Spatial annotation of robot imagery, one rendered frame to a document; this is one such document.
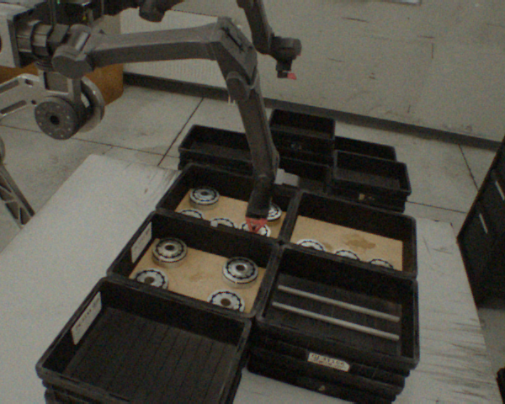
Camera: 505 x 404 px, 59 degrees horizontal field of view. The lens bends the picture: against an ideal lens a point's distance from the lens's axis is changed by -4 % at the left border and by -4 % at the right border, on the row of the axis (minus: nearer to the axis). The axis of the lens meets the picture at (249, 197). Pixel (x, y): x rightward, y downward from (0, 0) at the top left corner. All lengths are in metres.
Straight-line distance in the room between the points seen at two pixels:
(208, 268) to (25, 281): 0.58
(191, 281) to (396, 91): 3.27
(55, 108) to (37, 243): 0.49
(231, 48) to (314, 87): 3.35
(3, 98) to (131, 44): 0.80
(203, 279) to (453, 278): 0.92
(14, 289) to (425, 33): 3.56
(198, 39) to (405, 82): 3.44
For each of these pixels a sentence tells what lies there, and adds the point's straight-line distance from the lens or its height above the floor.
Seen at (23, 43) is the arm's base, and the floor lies 1.45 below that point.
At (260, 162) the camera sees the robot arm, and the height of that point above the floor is 1.17.
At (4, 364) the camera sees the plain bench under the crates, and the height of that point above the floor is 0.70.
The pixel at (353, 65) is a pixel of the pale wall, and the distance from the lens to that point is 4.20.
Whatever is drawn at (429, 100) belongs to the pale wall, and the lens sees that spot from 4.37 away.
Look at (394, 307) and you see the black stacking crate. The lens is 1.41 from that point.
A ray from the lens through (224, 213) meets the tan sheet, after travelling 1.58.
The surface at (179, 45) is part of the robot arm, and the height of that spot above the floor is 1.50.
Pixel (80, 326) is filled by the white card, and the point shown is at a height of 0.89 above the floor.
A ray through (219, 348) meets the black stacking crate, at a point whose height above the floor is 0.83.
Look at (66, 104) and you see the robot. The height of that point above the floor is 1.19.
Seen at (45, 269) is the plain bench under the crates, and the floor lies 0.70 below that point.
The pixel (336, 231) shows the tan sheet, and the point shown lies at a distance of 1.60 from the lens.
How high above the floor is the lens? 1.80
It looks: 36 degrees down
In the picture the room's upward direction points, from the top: 8 degrees clockwise
